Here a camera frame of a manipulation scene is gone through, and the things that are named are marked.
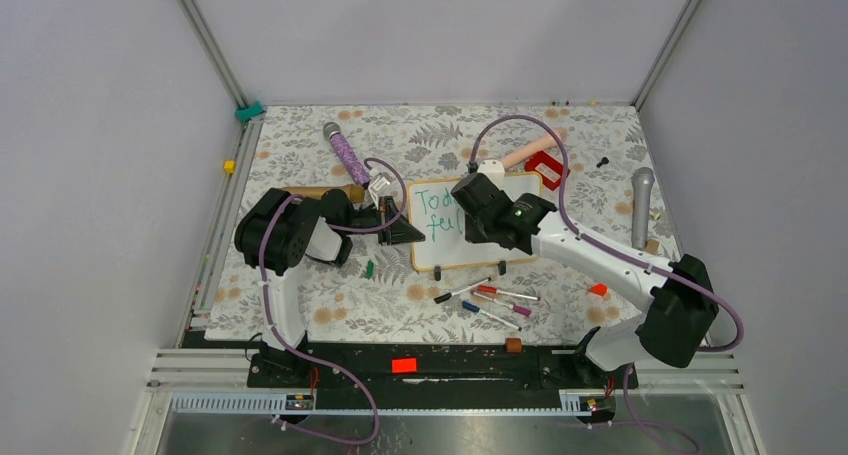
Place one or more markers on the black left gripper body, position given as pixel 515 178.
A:
pixel 370 217

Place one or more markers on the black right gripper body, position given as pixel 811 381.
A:
pixel 477 230

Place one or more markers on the yellow framed whiteboard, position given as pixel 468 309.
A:
pixel 433 211

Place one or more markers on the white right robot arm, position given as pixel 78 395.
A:
pixel 674 310

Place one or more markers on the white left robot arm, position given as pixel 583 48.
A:
pixel 285 227

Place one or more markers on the black whiteboard marker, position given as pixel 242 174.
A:
pixel 448 295

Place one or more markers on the red whiteboard marker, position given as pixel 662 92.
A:
pixel 496 291

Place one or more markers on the blue whiteboard marker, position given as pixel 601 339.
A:
pixel 486 314

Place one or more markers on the magenta whiteboard marker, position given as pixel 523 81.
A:
pixel 509 305

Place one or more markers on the gold toy microphone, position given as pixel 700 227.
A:
pixel 355 193

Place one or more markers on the pink toy microphone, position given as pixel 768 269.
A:
pixel 523 153

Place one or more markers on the purple glitter toy microphone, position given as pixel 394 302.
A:
pixel 346 154

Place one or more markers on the floral tablecloth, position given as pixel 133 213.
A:
pixel 434 142

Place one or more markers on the red tape patch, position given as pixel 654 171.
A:
pixel 404 365

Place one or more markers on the orange cylinder block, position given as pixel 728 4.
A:
pixel 513 345

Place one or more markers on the red triangular block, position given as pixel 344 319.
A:
pixel 600 290

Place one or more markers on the yellow small cube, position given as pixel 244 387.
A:
pixel 229 167

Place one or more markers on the silver toy microphone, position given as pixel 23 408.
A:
pixel 642 180

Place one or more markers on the teal corner clamp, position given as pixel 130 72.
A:
pixel 244 115

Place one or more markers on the small tan wooden block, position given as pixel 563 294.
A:
pixel 652 246

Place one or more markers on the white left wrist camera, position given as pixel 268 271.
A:
pixel 377 186

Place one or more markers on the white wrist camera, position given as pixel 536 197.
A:
pixel 377 186
pixel 494 170

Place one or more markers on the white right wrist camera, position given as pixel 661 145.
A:
pixel 494 170

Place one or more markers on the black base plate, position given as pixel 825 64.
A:
pixel 366 369

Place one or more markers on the cable duct rail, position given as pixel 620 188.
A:
pixel 419 400

